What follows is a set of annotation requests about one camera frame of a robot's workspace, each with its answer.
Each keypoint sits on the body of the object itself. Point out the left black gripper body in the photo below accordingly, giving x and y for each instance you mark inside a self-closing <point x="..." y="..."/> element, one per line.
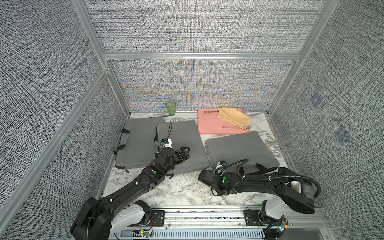
<point x="176" y="159"/>

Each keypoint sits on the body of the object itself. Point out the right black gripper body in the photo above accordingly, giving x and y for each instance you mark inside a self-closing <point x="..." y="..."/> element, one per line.
<point x="216" y="191"/>

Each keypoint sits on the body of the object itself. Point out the grey laptop bag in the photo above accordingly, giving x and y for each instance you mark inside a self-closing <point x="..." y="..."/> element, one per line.
<point x="136" y="145"/>
<point x="239" y="147"/>
<point x="185" y="134"/>

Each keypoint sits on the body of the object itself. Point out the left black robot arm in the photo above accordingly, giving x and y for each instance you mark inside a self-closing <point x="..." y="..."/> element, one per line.
<point x="97" y="219"/>

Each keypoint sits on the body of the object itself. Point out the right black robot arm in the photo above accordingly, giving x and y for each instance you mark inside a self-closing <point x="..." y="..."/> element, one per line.
<point x="293" y="192"/>

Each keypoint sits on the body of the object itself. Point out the pink laptop sleeve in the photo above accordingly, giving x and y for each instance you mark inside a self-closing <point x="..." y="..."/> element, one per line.
<point x="210" y="124"/>

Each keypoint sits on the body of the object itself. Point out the green pen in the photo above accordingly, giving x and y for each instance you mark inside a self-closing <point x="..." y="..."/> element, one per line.
<point x="162" y="116"/>

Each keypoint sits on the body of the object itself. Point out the green glass cup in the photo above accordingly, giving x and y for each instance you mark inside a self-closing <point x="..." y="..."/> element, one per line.
<point x="171" y="107"/>

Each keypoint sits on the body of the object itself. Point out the folded yellow cloth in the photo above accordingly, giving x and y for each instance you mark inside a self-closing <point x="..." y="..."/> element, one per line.
<point x="235" y="117"/>

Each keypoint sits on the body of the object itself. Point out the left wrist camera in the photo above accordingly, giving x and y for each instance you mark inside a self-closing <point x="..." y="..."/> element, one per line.
<point x="166" y="143"/>

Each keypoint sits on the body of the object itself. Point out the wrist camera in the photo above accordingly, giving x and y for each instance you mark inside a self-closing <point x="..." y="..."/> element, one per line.
<point x="220" y="167"/>
<point x="166" y="143"/>

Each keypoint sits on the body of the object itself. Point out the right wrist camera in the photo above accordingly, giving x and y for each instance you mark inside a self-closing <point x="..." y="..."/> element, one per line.
<point x="220" y="167"/>

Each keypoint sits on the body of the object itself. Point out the aluminium front rail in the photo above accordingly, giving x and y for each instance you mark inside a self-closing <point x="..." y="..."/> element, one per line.
<point x="218" y="223"/>

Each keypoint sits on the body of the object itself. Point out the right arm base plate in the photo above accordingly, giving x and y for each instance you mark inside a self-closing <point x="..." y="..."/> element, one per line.
<point x="252" y="217"/>

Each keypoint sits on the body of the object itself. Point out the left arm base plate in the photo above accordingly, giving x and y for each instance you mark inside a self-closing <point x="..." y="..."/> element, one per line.
<point x="153" y="218"/>

